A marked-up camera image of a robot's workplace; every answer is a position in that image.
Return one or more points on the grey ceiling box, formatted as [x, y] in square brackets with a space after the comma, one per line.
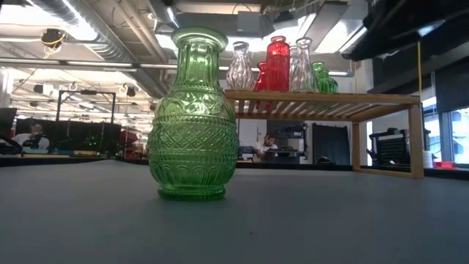
[249, 22]

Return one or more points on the silver ventilation duct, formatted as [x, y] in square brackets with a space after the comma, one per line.
[165, 14]
[110, 44]

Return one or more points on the red box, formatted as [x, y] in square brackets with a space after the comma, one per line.
[445, 165]

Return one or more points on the green patterned glass vase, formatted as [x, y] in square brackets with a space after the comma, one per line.
[192, 146]

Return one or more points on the window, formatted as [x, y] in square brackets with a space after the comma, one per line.
[459, 135]

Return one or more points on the white roll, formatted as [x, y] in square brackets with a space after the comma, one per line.
[428, 159]

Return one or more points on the black pegboard cart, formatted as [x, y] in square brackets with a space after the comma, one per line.
[392, 148]

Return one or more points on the small red glass vase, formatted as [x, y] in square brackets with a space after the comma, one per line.
[261, 78]

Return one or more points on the black metal rig frame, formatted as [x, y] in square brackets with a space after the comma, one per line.
[86, 92]

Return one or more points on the wooden slatted shelf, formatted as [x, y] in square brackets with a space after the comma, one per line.
[329, 97]

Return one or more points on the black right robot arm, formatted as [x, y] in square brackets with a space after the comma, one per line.
[421, 18]

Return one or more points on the small clear faceted glass vase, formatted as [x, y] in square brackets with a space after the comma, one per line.
[294, 69]

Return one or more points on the tall clear glass carafe vase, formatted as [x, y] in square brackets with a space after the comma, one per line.
[305, 69]

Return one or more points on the person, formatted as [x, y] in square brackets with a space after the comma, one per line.
[34, 141]
[266, 146]

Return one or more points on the grey storage shelf unit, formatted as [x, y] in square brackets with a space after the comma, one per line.
[293, 132]

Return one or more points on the tall red ribbed glass bottle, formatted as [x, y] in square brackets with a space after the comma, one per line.
[277, 66]

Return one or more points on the red cabinet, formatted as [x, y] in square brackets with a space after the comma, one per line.
[128, 139]

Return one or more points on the yellow pole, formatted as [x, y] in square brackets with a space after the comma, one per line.
[420, 73]

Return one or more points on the black curtain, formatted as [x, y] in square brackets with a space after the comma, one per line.
[331, 143]

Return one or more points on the clear twisted-rib glass vase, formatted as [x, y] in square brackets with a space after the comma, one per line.
[240, 73]

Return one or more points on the squat green ribbed glass vase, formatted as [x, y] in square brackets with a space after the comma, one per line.
[327, 83]

